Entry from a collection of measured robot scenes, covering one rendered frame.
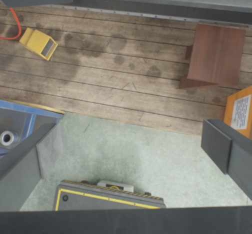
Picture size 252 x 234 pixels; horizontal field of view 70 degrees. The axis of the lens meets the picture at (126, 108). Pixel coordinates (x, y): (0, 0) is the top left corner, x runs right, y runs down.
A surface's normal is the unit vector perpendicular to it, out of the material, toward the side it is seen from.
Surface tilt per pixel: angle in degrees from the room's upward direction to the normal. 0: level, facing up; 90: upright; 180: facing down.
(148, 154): 0
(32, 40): 2
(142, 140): 0
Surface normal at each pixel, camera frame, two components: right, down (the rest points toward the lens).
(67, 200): -0.11, -0.14
